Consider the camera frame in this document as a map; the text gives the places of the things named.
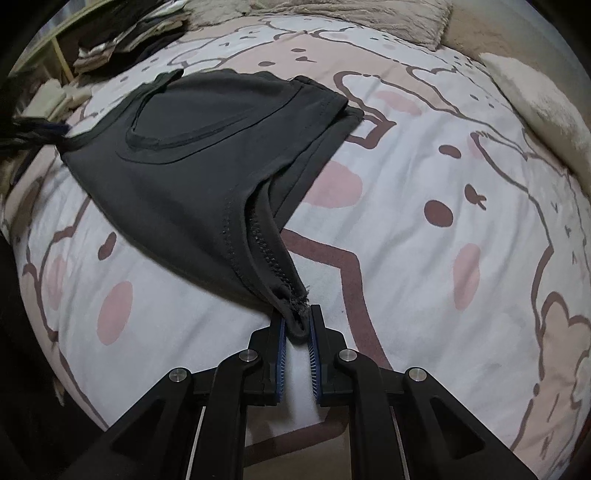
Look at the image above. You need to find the black garment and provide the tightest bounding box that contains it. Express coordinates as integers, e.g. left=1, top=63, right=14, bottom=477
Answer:
left=78, top=0, right=160, bottom=47

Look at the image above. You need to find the beige knit sweater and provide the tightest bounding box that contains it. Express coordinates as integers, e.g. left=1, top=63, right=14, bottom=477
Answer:
left=21, top=79, right=92, bottom=124

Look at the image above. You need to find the small white fluffy pillow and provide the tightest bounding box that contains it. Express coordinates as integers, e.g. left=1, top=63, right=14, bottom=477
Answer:
left=479, top=52, right=591, bottom=172

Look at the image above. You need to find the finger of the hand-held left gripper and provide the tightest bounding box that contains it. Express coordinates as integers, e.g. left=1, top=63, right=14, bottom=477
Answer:
left=21, top=117, right=71, bottom=147

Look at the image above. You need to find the wooden bedside shelf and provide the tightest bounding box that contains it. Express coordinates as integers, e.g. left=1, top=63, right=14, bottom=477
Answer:
left=9, top=0, right=86, bottom=90

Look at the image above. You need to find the long beige bolster cushion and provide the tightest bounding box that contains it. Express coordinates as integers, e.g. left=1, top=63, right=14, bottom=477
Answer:
left=441, top=0, right=591, bottom=97

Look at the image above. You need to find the bear printed bed blanket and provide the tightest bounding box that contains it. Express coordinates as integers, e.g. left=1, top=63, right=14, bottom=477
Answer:
left=9, top=14, right=591, bottom=480

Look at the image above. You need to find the large textured beige pillow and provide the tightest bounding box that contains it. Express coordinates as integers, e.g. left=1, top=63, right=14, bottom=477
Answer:
left=185, top=0, right=453, bottom=51

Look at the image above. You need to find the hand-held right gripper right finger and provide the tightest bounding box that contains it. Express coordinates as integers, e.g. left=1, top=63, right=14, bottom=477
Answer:
left=307, top=305, right=541, bottom=480

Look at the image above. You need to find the dark grey tank top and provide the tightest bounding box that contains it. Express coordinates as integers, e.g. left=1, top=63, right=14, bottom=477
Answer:
left=58, top=69, right=365, bottom=344

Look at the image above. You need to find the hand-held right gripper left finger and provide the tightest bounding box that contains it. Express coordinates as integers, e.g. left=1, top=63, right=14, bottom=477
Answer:
left=60, top=316, right=289, bottom=480

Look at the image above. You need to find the stack of folded clothes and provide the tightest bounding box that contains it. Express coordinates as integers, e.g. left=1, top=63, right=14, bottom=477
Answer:
left=71, top=0, right=192, bottom=77

